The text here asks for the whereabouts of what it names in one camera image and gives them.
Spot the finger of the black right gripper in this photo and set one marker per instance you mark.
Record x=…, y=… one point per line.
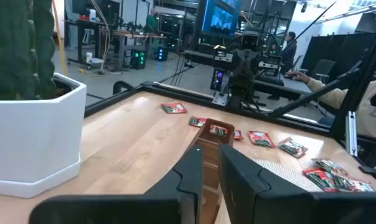
x=257, y=42
x=242, y=42

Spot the large display screen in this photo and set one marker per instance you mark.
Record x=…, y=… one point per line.
x=220, y=18

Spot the grey office chair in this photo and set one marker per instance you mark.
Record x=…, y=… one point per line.
x=323, y=67

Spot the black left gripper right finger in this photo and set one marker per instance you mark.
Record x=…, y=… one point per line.
x=244, y=193

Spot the white container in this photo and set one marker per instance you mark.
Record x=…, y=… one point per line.
x=92, y=14

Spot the person's hand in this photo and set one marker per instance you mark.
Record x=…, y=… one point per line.
x=297, y=75

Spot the small lit computer tower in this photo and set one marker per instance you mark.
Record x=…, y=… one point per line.
x=217, y=79

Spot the round white woven mat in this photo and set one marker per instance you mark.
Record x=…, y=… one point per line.
x=287, y=175

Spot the computer tower green lights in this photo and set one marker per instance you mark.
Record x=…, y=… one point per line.
x=138, y=59

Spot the wooden workbench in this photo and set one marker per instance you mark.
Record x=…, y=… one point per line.
x=135, y=35

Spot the silver aluminium extrusion piece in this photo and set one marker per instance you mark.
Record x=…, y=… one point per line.
x=351, y=133

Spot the white bottle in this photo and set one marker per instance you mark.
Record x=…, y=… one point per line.
x=89, y=57

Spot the black equipment table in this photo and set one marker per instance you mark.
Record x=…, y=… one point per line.
x=200, y=56

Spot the computer tower blue lights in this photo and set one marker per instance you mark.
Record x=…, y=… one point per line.
x=161, y=53

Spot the red box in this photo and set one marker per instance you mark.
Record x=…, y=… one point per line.
x=83, y=17

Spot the black partition panels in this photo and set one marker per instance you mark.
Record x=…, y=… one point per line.
x=340, y=49

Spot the green cactus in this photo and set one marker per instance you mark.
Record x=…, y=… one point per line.
x=13, y=46

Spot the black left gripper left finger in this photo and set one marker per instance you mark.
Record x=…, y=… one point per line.
x=113, y=211

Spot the wooden compartment box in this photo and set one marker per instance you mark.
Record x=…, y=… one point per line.
x=210, y=174

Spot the person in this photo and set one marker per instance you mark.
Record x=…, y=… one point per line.
x=289, y=51
x=371, y=105
x=152, y=20

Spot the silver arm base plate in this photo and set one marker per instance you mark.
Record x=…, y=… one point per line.
x=220, y=99

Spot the black boom pole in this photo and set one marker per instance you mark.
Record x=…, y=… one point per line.
x=315, y=20

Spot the black desk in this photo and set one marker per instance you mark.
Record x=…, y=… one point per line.
x=80, y=40

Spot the white hexagonal planter pot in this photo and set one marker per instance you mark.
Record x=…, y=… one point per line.
x=35, y=140

